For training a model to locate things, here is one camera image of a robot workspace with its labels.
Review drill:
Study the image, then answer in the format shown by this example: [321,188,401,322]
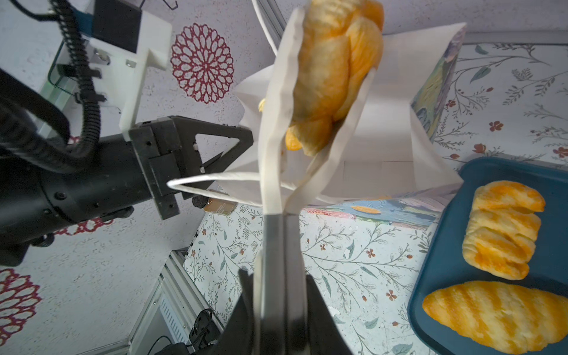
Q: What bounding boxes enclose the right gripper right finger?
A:
[283,69,377,354]

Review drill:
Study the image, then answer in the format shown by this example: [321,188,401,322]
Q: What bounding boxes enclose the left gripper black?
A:
[1,116,254,249]

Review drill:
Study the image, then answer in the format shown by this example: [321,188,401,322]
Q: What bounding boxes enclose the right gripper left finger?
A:
[257,7,306,354]

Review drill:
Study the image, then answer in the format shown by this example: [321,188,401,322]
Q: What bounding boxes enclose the floral paper gift bag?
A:
[169,23,466,209]

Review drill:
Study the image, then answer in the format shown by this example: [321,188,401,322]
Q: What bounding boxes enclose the small twisted bread piece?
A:
[285,0,385,156]

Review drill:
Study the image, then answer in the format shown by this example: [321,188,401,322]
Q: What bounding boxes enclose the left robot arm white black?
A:
[1,72,253,266]

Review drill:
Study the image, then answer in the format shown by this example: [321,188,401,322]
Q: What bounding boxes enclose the striped bread roll upper left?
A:
[462,180,546,280]

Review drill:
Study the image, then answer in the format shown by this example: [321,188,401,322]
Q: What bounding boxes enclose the croissant bread lower left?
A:
[422,281,567,354]

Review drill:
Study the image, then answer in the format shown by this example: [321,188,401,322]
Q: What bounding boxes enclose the teal serving tray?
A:
[408,158,567,354]

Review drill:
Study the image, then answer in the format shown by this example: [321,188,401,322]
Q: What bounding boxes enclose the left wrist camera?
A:
[50,1,172,141]

